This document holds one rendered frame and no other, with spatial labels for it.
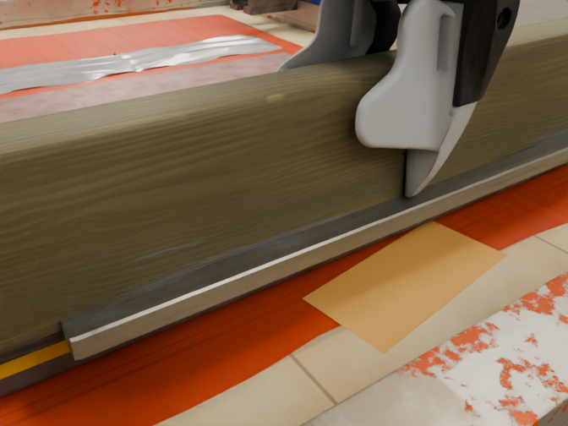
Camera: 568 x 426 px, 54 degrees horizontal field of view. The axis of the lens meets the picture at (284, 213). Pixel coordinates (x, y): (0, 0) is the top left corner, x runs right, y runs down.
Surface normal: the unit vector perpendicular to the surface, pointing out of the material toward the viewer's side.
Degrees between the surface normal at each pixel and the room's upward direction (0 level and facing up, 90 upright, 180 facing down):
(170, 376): 0
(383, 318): 0
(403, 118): 84
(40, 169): 88
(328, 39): 95
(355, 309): 0
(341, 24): 95
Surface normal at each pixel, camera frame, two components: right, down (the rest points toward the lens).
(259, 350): 0.01, -0.86
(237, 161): 0.56, 0.41
